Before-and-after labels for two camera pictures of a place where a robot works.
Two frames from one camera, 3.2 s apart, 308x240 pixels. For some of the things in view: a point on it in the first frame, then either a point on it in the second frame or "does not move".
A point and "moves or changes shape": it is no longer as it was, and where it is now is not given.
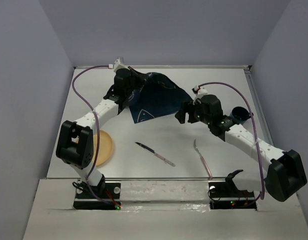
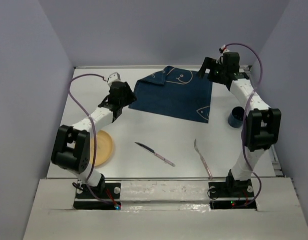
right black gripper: [187, 107] -> [208, 63]
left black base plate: [111, 199] does not move
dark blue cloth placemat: [158, 95] moves or changes shape
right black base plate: [226, 195] does not move
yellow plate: [105, 147] does not move
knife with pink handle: [161, 157] does not move
